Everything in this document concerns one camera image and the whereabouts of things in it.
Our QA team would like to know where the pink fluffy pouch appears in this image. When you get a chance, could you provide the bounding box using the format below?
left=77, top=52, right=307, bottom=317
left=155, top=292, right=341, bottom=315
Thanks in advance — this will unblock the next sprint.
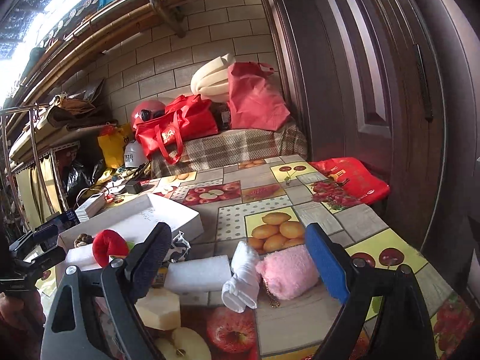
left=256, top=244, right=320, bottom=301

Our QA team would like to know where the cream hexagonal sponge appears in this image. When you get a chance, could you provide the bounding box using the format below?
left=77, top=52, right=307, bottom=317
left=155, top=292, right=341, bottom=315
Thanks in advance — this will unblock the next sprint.
left=135, top=288, right=182, bottom=331

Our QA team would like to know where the black white cow-print cloth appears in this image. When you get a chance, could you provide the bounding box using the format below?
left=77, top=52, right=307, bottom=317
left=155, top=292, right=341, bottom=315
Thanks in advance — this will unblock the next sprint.
left=163, top=232, right=191, bottom=263

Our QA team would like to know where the yellow shopping bag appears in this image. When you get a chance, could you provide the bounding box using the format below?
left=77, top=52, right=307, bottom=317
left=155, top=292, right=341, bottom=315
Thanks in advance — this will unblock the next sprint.
left=97, top=123, right=134, bottom=169

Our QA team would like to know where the white cardboard tray box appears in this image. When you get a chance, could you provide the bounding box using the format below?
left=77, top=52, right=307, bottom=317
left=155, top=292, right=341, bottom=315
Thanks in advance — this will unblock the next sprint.
left=55, top=193, right=204, bottom=278

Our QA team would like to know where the plaid covered bench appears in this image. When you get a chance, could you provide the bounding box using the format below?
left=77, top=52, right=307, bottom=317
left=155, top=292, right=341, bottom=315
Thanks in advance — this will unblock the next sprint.
left=151, top=122, right=308, bottom=178

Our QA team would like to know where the person's left hand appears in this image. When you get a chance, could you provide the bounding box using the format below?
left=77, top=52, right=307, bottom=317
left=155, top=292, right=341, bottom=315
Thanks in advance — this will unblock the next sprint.
left=1, top=291, right=46, bottom=359

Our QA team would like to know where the red paper bag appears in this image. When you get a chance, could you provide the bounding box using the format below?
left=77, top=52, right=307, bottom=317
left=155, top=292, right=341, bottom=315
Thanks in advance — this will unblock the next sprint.
left=227, top=62, right=290, bottom=132

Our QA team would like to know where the white foam block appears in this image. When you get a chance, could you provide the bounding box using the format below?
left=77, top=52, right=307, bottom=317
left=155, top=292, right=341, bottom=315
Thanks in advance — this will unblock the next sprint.
left=163, top=255, right=232, bottom=293

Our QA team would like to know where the smartphone showing video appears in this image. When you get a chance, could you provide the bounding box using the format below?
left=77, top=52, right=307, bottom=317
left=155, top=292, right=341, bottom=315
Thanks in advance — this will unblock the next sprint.
left=35, top=210, right=80, bottom=233

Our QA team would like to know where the black plastic bag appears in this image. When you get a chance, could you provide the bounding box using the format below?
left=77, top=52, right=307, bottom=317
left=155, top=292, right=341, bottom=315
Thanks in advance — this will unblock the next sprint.
left=63, top=159, right=106, bottom=201

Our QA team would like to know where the thick white foam slab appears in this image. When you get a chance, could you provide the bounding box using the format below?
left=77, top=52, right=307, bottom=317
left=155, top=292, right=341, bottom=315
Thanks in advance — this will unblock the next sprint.
left=64, top=244, right=101, bottom=271

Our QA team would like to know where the fruit pattern tablecloth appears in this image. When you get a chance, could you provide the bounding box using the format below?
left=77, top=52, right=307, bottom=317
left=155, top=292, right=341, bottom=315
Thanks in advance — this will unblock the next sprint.
left=138, top=155, right=474, bottom=359

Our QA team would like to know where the cream foam roll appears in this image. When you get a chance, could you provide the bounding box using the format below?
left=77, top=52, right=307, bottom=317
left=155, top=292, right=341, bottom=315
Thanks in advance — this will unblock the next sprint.
left=190, top=54, right=236, bottom=103

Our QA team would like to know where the red tote bag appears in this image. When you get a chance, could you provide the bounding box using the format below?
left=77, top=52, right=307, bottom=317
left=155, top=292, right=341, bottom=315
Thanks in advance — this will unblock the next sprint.
left=136, top=95, right=219, bottom=164

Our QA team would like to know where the brown beige knotted rope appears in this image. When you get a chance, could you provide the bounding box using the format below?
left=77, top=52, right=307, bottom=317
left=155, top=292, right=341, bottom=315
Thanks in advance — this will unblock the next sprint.
left=72, top=232, right=95, bottom=249

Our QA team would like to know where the metal storage shelf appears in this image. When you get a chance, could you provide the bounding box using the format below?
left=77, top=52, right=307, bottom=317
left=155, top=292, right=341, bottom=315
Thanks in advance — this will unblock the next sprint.
left=1, top=106, right=117, bottom=229

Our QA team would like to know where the red plush ball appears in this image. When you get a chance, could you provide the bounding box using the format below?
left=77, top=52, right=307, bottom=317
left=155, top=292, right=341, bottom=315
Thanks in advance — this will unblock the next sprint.
left=92, top=229, right=129, bottom=268

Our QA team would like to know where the red bag beside table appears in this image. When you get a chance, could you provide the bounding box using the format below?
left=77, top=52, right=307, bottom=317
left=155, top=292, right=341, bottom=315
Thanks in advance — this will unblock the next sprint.
left=309, top=157, right=391, bottom=205

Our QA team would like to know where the white power bank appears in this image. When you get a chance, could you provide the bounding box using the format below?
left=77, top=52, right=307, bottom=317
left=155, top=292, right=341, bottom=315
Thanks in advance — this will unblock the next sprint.
left=75, top=193, right=106, bottom=223

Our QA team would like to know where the red helmet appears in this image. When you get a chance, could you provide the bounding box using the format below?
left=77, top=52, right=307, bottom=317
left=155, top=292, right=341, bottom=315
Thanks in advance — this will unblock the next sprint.
left=130, top=98, right=166, bottom=130

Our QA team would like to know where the small black box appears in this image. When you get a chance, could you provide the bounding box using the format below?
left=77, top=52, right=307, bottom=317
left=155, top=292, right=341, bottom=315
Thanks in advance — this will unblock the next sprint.
left=124, top=180, right=143, bottom=194

